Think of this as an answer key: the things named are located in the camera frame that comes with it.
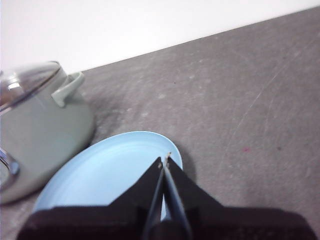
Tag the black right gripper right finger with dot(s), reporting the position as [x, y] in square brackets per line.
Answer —
[225, 225]

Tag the sage green electric steamer pot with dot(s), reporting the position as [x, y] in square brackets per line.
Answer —
[47, 140]

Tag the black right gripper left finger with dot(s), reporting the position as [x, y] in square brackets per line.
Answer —
[100, 222]

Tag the light blue round plate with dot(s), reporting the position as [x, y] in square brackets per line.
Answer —
[105, 172]

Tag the glass lid with green knob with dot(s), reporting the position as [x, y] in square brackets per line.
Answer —
[27, 80]

